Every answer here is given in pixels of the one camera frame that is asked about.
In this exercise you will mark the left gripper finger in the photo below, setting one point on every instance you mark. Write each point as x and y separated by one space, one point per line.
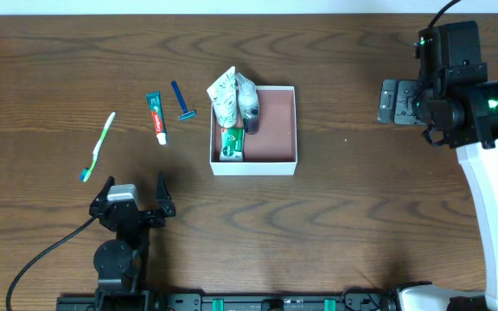
102 195
163 198

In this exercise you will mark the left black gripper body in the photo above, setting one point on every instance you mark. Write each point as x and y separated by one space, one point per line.
132 216

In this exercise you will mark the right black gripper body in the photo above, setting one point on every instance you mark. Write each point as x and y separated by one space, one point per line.
399 102

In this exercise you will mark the green white toothbrush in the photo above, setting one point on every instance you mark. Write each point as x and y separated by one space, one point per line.
86 172

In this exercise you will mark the green soap bar pack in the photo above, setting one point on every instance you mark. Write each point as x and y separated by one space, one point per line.
232 144

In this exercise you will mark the blue disposable razor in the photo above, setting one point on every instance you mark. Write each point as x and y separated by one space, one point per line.
186 113

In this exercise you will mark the Colgate toothpaste tube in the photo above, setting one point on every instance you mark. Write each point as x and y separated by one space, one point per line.
154 103

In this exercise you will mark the white Pantene tube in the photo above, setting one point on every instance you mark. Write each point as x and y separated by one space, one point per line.
223 97

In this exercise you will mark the clear pump soap bottle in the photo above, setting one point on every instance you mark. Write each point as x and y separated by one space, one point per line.
248 102

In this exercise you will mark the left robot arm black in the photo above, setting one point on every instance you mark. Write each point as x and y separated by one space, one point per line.
121 262

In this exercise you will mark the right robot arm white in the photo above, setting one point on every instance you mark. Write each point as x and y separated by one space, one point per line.
476 146

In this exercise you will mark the white box pink interior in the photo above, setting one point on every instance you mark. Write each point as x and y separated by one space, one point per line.
273 149

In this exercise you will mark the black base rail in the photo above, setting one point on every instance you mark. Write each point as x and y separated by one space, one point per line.
354 299

